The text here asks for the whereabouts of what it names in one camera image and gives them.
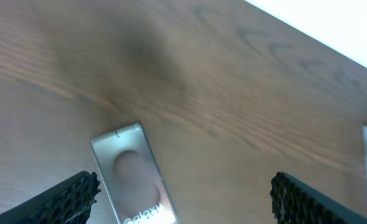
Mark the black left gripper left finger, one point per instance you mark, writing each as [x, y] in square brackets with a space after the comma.
[68, 202]

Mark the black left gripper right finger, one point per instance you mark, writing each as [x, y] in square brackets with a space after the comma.
[294, 202]

